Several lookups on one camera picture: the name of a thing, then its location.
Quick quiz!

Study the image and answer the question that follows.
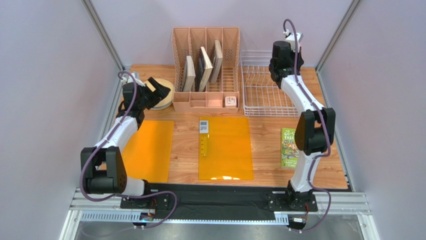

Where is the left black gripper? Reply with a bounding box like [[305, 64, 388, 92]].
[[138, 77, 171, 110]]

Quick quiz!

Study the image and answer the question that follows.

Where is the blue plate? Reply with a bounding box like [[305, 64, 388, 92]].
[[151, 105, 172, 111]]

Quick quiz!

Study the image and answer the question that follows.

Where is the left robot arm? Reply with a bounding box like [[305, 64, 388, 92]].
[[80, 75, 171, 196]]

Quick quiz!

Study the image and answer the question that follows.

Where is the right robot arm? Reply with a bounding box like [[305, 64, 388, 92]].
[[269, 40, 336, 210]]

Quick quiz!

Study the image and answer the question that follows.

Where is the left book blue cover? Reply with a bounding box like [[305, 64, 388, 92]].
[[181, 55, 196, 92]]

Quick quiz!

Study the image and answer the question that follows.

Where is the middle book black cover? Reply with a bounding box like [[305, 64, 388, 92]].
[[195, 46, 213, 92]]

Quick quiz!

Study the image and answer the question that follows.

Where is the pink plastic file organizer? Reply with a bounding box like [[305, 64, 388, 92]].
[[171, 27, 240, 113]]

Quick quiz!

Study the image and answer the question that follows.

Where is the white power adapter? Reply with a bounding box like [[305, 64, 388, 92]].
[[224, 96, 238, 108]]

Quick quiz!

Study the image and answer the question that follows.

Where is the left orange plastic sheet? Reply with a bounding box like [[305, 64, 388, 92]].
[[122, 120, 174, 183]]

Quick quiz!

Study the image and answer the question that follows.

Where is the orange plastic sheet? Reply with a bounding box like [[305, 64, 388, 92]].
[[122, 120, 174, 183], [198, 117, 254, 181]]

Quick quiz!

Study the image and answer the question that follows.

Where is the right book grey cover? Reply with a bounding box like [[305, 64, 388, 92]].
[[209, 40, 223, 84]]

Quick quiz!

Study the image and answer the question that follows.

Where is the green treehouse book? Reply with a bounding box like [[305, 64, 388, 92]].
[[281, 128, 299, 170]]

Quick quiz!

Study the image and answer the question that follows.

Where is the centre orange plastic sheet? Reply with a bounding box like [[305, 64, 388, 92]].
[[198, 117, 254, 181]]

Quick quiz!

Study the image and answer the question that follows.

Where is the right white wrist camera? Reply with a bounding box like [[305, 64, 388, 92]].
[[283, 30, 304, 53]]

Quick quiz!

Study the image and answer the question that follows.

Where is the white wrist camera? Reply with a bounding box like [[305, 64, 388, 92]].
[[283, 30, 304, 53], [117, 71, 146, 87]]

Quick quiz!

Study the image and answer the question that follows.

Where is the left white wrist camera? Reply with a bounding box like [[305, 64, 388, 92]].
[[117, 71, 146, 87]]

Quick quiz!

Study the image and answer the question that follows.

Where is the white wire dish rack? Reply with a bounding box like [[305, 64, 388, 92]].
[[239, 50, 299, 118]]

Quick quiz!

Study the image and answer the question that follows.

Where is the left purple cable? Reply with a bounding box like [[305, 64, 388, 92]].
[[79, 70, 179, 229]]

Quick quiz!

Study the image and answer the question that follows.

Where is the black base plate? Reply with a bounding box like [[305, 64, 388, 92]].
[[120, 183, 325, 221]]

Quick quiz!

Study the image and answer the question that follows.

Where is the aluminium rail frame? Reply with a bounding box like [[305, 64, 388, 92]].
[[60, 183, 379, 240]]

